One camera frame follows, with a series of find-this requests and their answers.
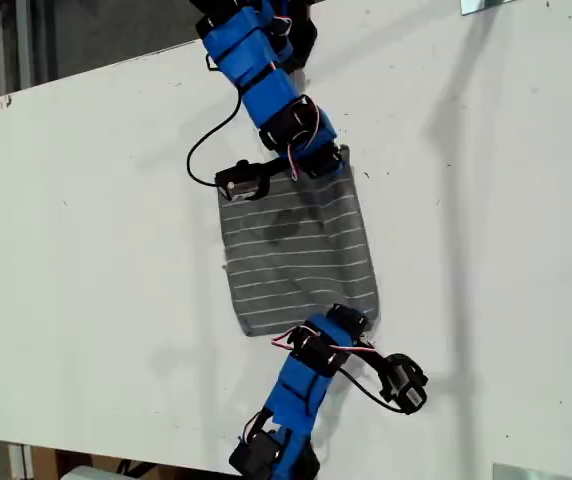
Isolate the grey white-striped towel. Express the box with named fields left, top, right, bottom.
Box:
left=215, top=143, right=382, bottom=339

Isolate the white table leg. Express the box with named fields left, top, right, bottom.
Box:
left=8, top=442, right=35, bottom=480

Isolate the red white servo wire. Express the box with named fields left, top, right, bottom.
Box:
left=285, top=104, right=323, bottom=182
left=270, top=324, right=378, bottom=357

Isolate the black camera stalk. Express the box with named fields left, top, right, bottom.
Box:
left=363, top=344, right=392, bottom=374
left=258, top=155, right=292, bottom=176

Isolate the black camera cable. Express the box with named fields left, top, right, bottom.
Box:
left=185, top=84, right=245, bottom=187
left=338, top=367, right=407, bottom=415

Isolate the black camera box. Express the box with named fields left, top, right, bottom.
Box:
left=379, top=352, right=430, bottom=416
left=214, top=159, right=271, bottom=202

